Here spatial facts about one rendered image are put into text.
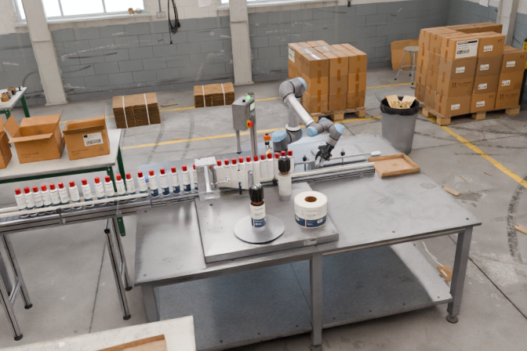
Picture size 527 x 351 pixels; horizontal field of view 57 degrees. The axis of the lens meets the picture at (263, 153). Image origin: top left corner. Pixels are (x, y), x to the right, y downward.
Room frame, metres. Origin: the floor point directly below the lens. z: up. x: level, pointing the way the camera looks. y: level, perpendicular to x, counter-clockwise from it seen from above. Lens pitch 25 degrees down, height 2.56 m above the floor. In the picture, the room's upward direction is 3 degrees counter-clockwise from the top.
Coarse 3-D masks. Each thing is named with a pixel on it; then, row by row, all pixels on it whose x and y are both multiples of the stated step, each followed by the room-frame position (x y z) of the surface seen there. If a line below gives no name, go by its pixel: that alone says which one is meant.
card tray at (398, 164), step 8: (368, 160) 3.38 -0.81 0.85; (376, 160) 3.40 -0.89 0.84; (384, 160) 3.40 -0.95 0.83; (392, 160) 3.39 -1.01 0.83; (400, 160) 3.39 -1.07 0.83; (408, 160) 3.35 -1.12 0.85; (376, 168) 3.26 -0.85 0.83; (384, 168) 3.26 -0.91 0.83; (392, 168) 3.25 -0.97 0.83; (400, 168) 3.24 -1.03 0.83; (408, 168) 3.17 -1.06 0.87; (416, 168) 3.18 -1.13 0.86; (384, 176) 3.14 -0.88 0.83
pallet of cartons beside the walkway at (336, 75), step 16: (304, 48) 7.05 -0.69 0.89; (320, 48) 7.01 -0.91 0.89; (336, 48) 6.94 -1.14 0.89; (352, 48) 6.89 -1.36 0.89; (304, 64) 6.54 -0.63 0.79; (320, 64) 6.35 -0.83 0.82; (336, 64) 6.40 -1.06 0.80; (352, 64) 6.45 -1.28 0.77; (304, 80) 6.56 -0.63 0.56; (320, 80) 6.36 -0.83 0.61; (336, 80) 6.40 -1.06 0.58; (352, 80) 6.44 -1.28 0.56; (304, 96) 6.57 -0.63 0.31; (320, 96) 6.36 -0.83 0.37; (336, 96) 6.40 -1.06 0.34; (352, 96) 6.44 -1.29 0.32; (320, 112) 6.35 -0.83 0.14; (336, 112) 6.36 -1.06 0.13
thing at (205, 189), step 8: (200, 168) 2.87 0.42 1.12; (208, 168) 2.87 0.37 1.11; (200, 176) 2.86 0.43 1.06; (208, 176) 2.92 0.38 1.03; (200, 184) 2.86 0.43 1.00; (208, 184) 2.97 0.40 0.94; (200, 192) 2.86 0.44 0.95; (208, 192) 2.87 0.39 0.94; (216, 192) 2.88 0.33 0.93; (200, 200) 2.85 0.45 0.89
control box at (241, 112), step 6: (234, 102) 3.14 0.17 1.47; (240, 102) 3.13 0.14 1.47; (246, 102) 3.12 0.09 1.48; (234, 108) 3.10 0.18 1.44; (240, 108) 3.08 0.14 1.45; (246, 108) 3.09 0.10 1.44; (234, 114) 3.10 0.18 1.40; (240, 114) 3.08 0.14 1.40; (246, 114) 3.08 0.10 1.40; (234, 120) 3.10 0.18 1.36; (240, 120) 3.08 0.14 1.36; (246, 120) 3.08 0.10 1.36; (252, 120) 3.16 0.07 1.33; (234, 126) 3.10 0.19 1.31; (240, 126) 3.08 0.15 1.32; (246, 126) 3.07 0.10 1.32
